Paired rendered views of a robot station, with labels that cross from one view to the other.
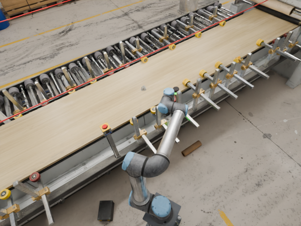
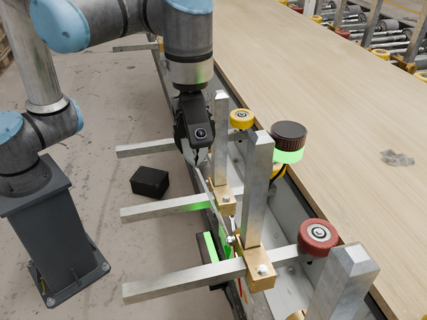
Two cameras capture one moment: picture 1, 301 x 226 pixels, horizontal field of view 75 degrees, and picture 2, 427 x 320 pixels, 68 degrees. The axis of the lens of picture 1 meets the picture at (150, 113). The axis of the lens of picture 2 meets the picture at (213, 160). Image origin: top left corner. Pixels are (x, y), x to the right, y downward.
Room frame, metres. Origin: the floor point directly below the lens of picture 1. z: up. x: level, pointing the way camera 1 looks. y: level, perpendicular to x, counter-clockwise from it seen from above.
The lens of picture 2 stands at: (1.30, -0.73, 1.44)
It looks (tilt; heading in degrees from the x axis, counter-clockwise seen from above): 39 degrees down; 104
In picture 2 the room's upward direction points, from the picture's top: straight up
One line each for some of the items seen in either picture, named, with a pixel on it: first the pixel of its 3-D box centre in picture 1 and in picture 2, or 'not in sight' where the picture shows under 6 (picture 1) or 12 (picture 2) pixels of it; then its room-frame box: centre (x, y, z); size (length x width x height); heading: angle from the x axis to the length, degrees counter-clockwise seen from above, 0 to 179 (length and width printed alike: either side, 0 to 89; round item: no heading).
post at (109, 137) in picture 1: (112, 145); not in sight; (0.90, 0.38, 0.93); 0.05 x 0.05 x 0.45; 29
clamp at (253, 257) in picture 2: not in sight; (253, 256); (1.28, -0.31, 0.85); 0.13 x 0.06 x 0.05; 119
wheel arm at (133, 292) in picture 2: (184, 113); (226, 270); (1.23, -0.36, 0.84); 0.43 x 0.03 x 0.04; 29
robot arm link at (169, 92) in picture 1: (168, 95); (185, 18); (1.11, -0.17, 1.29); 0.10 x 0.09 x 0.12; 155
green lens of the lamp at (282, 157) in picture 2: not in sight; (285, 147); (1.31, -0.27, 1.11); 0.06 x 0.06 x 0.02
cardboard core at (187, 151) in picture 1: (191, 148); not in sight; (1.22, -0.51, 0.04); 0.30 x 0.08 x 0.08; 119
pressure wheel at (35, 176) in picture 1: (37, 178); not in sight; (0.69, 1.06, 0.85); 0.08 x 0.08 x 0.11
